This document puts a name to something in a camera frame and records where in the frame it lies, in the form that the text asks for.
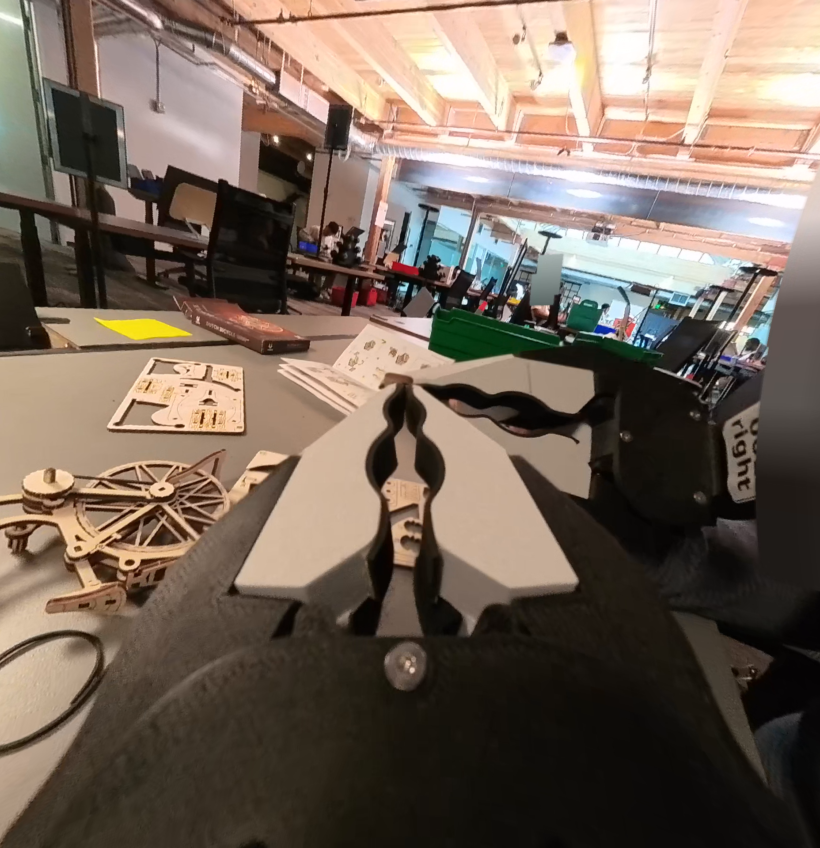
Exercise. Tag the black case with label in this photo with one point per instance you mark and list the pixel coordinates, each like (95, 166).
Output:
(12, 311)

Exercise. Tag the black speaker on stand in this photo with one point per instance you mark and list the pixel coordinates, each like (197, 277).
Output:
(338, 126)

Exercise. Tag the black rubber band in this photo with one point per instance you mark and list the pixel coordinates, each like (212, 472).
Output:
(100, 666)

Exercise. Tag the wooden bicycle model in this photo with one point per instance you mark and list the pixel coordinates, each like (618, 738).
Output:
(49, 493)

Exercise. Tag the long dark wooden desk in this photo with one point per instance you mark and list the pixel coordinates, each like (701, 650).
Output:
(118, 225)

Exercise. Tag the person's right forearm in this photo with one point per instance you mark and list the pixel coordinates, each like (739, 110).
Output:
(708, 563)

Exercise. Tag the framed screen on stand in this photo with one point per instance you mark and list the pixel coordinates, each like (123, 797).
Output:
(85, 132)

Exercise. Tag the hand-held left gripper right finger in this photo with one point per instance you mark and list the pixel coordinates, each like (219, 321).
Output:
(503, 530)

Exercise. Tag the white instruction booklet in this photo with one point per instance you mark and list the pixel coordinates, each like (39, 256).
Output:
(383, 351)

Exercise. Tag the black mesh office chair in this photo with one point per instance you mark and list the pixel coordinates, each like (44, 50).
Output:
(251, 245)

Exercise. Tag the brown model kit box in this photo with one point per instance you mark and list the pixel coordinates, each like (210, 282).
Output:
(251, 328)

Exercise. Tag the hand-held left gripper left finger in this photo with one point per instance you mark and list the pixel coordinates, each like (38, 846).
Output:
(304, 523)

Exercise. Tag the wooden parts sheet with engraving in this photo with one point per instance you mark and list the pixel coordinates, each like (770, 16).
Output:
(145, 391)

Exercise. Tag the yellow sticky note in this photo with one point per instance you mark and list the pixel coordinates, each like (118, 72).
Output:
(141, 328)

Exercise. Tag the chair with tan back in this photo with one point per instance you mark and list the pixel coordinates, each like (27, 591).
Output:
(191, 205)

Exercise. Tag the wooden parts sheet with holes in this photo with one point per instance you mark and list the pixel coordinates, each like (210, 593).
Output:
(403, 523)

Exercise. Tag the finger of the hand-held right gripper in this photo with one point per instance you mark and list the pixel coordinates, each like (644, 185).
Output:
(529, 377)
(556, 464)

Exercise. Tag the green plastic bin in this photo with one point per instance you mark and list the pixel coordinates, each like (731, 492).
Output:
(489, 338)

